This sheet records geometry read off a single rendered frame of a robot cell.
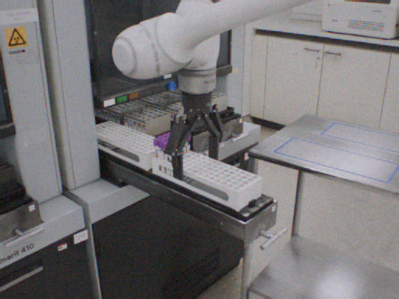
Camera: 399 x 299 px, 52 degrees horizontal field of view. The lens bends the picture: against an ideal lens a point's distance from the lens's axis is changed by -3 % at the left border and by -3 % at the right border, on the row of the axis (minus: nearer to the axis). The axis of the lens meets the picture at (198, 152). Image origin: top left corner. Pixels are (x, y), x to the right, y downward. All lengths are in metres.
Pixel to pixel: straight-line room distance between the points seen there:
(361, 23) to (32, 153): 2.59
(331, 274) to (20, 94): 1.25
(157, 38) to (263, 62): 2.91
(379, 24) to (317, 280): 2.04
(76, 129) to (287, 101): 2.62
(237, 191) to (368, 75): 2.42
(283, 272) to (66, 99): 1.01
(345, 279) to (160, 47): 1.18
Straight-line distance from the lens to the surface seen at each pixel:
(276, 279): 1.63
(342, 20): 3.31
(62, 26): 1.15
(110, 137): 1.29
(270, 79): 3.67
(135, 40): 0.80
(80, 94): 1.20
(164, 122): 1.41
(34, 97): 1.13
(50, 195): 1.24
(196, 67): 0.96
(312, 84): 3.47
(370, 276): 1.74
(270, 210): 1.04
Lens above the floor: 1.33
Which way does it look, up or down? 24 degrees down
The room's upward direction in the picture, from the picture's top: straight up
